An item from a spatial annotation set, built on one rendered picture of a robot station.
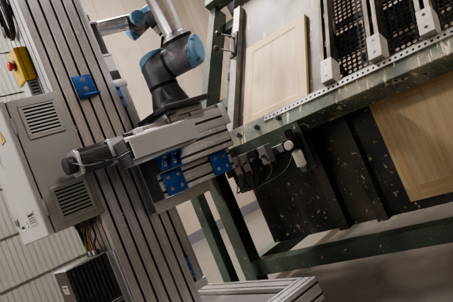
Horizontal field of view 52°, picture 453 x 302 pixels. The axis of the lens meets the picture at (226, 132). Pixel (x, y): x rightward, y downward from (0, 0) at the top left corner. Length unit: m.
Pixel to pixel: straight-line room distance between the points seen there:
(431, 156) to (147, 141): 1.33
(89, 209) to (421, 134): 1.47
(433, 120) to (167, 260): 1.30
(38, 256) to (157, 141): 3.56
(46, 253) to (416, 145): 3.73
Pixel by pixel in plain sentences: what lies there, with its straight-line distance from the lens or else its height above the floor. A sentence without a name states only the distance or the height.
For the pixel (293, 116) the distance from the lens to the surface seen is 2.25.
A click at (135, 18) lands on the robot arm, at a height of 1.57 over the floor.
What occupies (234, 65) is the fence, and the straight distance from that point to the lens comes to 2.82.
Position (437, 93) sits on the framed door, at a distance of 2.23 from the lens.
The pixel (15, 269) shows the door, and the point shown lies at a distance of 4.93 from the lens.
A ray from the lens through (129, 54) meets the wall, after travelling 6.01.
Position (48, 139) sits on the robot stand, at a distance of 1.70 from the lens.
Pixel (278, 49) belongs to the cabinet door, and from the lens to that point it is 2.63.
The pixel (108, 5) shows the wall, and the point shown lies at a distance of 6.23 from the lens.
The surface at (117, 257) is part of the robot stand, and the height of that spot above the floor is 0.60.
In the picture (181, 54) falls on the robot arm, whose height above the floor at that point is 1.20.
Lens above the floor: 0.77
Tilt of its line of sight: 3 degrees up
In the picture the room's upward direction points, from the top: 23 degrees counter-clockwise
